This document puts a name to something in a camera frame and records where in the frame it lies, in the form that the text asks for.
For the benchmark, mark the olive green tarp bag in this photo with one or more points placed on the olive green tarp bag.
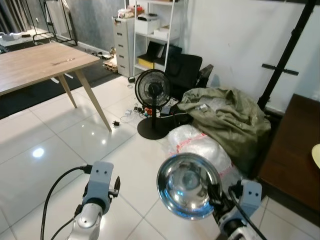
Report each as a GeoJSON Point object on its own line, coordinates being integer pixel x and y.
{"type": "Point", "coordinates": [230, 117]}

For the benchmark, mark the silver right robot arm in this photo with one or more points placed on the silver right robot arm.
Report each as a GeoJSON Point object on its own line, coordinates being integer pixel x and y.
{"type": "Point", "coordinates": [235, 232]}

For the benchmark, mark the black floor rug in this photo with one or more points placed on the black floor rug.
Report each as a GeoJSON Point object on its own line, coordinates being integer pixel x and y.
{"type": "Point", "coordinates": [30, 97]}

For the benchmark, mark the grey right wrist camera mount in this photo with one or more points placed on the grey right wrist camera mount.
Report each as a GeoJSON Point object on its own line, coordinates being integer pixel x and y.
{"type": "Point", "coordinates": [251, 197]}

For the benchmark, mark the light wooden table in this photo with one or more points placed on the light wooden table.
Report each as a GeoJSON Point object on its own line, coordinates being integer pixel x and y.
{"type": "Point", "coordinates": [40, 62]}

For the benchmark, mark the black pole with crossbar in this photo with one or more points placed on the black pole with crossbar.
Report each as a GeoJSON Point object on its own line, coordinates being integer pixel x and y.
{"type": "Point", "coordinates": [285, 55]}

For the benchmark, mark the black office chair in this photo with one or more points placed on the black office chair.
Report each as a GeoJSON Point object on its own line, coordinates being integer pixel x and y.
{"type": "Point", "coordinates": [182, 70]}

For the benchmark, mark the white storage box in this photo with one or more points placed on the white storage box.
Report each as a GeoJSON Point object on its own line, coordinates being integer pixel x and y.
{"type": "Point", "coordinates": [148, 26]}

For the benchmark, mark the black pedestal fan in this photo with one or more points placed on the black pedestal fan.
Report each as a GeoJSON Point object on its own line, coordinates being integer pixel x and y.
{"type": "Point", "coordinates": [152, 90]}

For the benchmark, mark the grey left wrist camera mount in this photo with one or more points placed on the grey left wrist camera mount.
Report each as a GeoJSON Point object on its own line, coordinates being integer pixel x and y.
{"type": "Point", "coordinates": [100, 175]}

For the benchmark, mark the white drawer unit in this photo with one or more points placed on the white drawer unit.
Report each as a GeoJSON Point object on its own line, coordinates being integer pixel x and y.
{"type": "Point", "coordinates": [123, 47]}

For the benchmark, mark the black and yellow box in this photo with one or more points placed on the black and yellow box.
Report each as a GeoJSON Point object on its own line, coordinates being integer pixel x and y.
{"type": "Point", "coordinates": [147, 62]}

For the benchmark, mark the shiny steel bowl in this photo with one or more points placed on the shiny steel bowl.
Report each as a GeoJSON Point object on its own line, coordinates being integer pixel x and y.
{"type": "Point", "coordinates": [187, 185]}

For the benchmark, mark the orange power strip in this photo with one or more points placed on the orange power strip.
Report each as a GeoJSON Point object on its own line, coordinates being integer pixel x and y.
{"type": "Point", "coordinates": [148, 109]}

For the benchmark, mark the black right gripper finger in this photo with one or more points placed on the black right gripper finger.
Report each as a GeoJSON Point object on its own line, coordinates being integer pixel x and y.
{"type": "Point", "coordinates": [215, 196]}

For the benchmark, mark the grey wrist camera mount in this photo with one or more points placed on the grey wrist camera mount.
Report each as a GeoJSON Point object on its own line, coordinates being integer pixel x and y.
{"type": "Point", "coordinates": [100, 175]}
{"type": "Point", "coordinates": [251, 197]}

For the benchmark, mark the dark brown wooden table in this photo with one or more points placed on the dark brown wooden table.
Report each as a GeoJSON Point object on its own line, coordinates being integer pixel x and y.
{"type": "Point", "coordinates": [292, 160]}

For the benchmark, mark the white shelf rack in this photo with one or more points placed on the white shelf rack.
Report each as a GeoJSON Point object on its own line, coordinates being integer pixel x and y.
{"type": "Point", "coordinates": [150, 37]}

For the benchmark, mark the clear plastic wrapped bundle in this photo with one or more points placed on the clear plastic wrapped bundle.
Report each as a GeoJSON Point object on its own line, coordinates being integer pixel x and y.
{"type": "Point", "coordinates": [192, 142]}

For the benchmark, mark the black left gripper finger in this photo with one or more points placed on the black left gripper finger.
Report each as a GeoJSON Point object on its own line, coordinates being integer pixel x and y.
{"type": "Point", "coordinates": [118, 183]}

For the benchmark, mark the pale yellow plate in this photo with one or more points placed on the pale yellow plate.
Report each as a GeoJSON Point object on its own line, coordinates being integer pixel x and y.
{"type": "Point", "coordinates": [316, 156]}

